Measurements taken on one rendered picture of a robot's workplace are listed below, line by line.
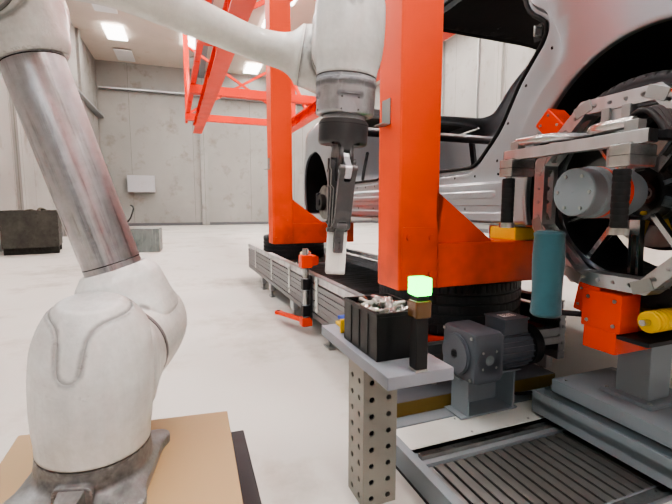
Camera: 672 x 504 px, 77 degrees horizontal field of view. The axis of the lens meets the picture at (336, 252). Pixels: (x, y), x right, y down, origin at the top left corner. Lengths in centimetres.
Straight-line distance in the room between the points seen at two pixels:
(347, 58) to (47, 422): 63
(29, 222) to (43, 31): 785
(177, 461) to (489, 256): 127
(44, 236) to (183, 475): 804
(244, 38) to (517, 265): 134
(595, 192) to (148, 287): 106
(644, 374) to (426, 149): 96
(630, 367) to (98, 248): 148
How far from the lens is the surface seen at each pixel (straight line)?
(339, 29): 64
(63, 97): 88
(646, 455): 151
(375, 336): 100
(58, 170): 85
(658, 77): 149
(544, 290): 140
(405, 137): 147
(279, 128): 333
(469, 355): 146
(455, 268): 159
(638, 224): 149
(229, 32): 77
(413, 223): 147
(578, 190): 128
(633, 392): 163
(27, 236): 870
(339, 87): 63
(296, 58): 78
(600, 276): 143
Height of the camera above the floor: 81
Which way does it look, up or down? 6 degrees down
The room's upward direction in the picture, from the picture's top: straight up
